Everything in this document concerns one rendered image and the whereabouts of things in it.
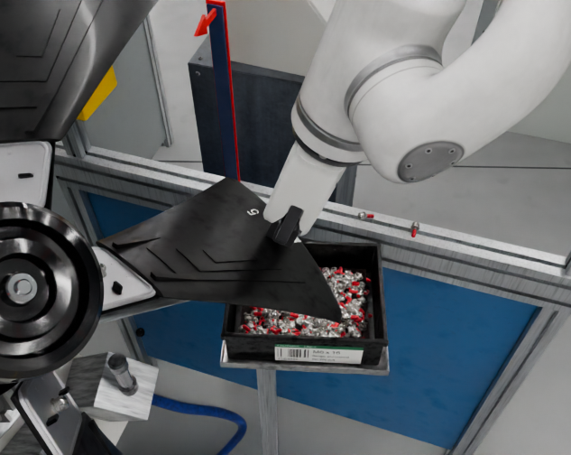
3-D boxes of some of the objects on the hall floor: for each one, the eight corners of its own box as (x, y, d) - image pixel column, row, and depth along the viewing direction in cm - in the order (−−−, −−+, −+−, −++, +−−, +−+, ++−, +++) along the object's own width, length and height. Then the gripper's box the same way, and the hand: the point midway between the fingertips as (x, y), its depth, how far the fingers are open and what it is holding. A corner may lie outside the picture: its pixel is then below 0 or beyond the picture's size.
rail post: (439, 473, 148) (543, 307, 89) (442, 459, 151) (544, 286, 92) (455, 478, 147) (570, 313, 88) (457, 463, 150) (570, 292, 91)
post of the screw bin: (266, 491, 146) (252, 323, 85) (266, 479, 148) (254, 305, 87) (278, 492, 145) (273, 324, 84) (278, 479, 147) (274, 306, 86)
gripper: (355, 199, 47) (290, 303, 61) (391, 94, 56) (327, 205, 70) (271, 160, 46) (225, 273, 61) (321, 60, 56) (271, 180, 70)
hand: (285, 227), depth 64 cm, fingers closed
